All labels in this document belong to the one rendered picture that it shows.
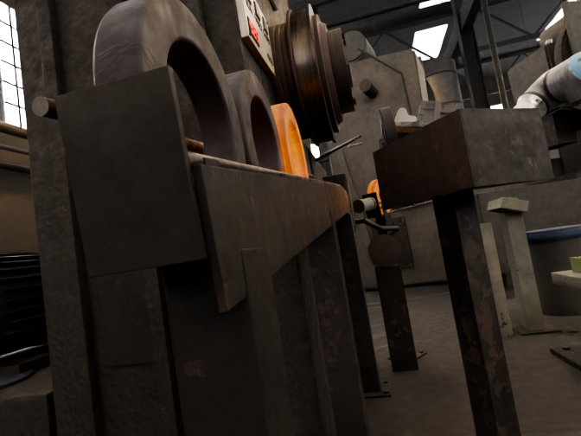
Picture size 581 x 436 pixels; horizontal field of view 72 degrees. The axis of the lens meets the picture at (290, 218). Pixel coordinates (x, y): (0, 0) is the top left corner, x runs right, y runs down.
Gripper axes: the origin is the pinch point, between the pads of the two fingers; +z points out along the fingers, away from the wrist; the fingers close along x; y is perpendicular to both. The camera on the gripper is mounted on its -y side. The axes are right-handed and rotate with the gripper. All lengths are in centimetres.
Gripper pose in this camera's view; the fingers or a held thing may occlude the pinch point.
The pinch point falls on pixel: (387, 126)
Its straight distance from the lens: 125.0
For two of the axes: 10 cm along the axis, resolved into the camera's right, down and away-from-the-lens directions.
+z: -9.7, -1.0, 2.2
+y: 1.0, -9.9, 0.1
